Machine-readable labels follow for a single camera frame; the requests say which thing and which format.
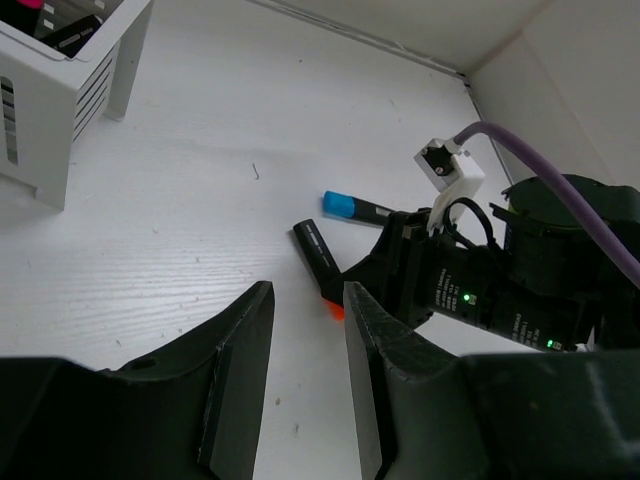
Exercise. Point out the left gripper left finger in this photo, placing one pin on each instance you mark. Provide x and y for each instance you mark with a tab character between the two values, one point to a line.
191	409

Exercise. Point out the orange highlighter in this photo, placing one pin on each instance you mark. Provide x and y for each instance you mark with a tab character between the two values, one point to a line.
322	266

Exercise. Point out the blue highlighter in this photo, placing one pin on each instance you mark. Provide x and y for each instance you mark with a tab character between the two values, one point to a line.
352	208

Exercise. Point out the pink highlighter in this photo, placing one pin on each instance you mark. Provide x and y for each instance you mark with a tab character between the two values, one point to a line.
35	5

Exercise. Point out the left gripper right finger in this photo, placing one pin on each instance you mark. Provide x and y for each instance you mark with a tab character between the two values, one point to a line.
423	413

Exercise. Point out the white two-compartment organizer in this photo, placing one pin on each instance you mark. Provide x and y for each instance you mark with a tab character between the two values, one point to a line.
62	68

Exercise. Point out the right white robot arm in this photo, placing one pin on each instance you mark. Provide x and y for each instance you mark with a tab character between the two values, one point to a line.
538	279

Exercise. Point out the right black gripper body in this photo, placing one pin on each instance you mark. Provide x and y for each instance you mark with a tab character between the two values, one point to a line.
413	274

